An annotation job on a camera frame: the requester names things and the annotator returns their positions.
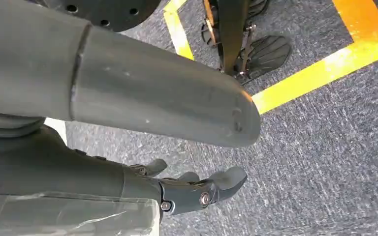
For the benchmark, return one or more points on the ribbed grey right robot arm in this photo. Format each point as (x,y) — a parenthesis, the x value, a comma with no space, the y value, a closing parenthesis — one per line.
(9,125)

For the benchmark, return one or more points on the black robot foot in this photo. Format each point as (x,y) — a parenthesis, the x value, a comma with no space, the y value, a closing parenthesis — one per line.
(208,35)
(269,53)

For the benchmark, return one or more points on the yellow floor tape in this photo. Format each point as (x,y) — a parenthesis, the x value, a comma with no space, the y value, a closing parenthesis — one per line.
(177,31)
(355,55)

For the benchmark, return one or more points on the black robot leg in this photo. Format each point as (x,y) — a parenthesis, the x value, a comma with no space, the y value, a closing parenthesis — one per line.
(233,32)

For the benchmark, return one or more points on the black perforated robot plate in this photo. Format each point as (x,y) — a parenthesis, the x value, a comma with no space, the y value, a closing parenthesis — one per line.
(110,13)

